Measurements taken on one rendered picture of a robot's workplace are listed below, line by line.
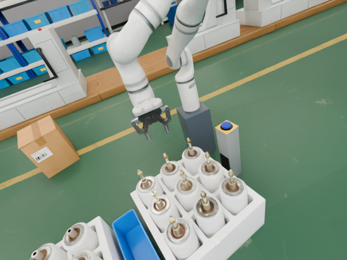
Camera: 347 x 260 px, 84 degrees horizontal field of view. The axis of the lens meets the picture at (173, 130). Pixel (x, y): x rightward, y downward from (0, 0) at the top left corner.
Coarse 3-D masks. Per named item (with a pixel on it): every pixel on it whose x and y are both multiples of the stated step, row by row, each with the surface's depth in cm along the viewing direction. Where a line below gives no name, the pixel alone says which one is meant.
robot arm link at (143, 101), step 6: (144, 90) 57; (150, 90) 58; (132, 96) 57; (138, 96) 57; (144, 96) 57; (150, 96) 59; (132, 102) 59; (138, 102) 58; (144, 102) 57; (150, 102) 56; (156, 102) 56; (138, 108) 55; (144, 108) 55; (150, 108) 56; (138, 114) 56
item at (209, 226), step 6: (222, 210) 64; (198, 216) 63; (216, 216) 61; (222, 216) 64; (198, 222) 65; (204, 222) 62; (210, 222) 61; (216, 222) 62; (222, 222) 65; (204, 228) 65; (210, 228) 64; (216, 228) 64; (204, 234) 69; (210, 234) 66
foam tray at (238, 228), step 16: (160, 176) 89; (192, 176) 84; (224, 176) 82; (208, 192) 76; (256, 192) 72; (144, 208) 78; (224, 208) 70; (256, 208) 67; (192, 224) 68; (240, 224) 65; (256, 224) 74; (160, 240) 67; (208, 240) 63; (224, 240) 64; (240, 240) 72; (192, 256) 61; (208, 256) 62; (224, 256) 70
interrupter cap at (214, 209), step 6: (210, 198) 66; (198, 204) 66; (210, 204) 65; (216, 204) 64; (198, 210) 64; (204, 210) 64; (210, 210) 63; (216, 210) 62; (204, 216) 62; (210, 216) 61
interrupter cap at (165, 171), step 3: (171, 162) 84; (174, 162) 83; (165, 165) 84; (174, 165) 82; (177, 165) 82; (162, 168) 82; (165, 168) 82; (174, 168) 81; (177, 168) 80; (162, 171) 81; (165, 171) 81; (168, 171) 81; (171, 171) 80; (174, 171) 80; (177, 171) 80; (165, 174) 79; (168, 174) 79; (171, 174) 79
